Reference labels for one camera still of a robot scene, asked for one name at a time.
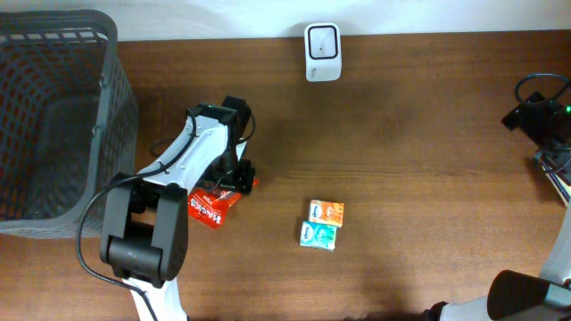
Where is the red Hacks candy bag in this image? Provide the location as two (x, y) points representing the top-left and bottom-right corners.
(187, 182), (246, 229)

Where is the teal tissue pack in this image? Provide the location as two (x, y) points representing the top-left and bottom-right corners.
(300, 221), (337, 251)

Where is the orange tissue pack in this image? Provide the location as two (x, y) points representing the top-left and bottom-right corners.
(309, 200), (344, 227)

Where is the yellow snack bag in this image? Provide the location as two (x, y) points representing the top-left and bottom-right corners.
(538, 156), (570, 207)

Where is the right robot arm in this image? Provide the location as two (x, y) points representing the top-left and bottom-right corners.
(420, 91), (570, 321)

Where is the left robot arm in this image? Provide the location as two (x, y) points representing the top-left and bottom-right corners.
(100, 96), (255, 320)

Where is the white barcode scanner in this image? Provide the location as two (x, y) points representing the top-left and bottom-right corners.
(304, 22), (343, 82)

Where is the grey plastic mesh basket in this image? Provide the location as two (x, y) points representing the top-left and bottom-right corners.
(1, 10), (138, 239)

